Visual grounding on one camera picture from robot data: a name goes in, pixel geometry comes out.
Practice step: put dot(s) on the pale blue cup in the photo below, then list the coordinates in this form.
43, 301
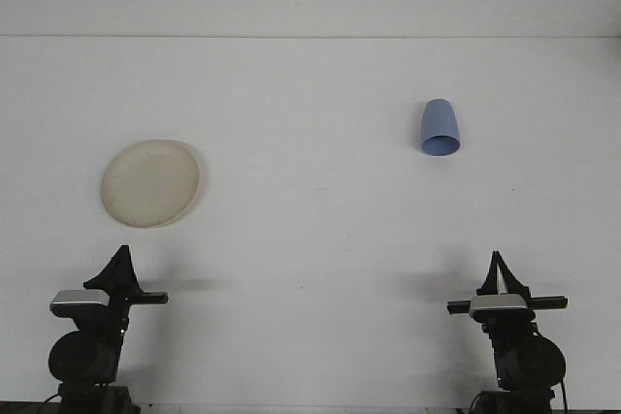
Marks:
439, 118

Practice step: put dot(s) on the pale round plate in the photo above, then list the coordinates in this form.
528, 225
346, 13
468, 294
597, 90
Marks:
145, 186

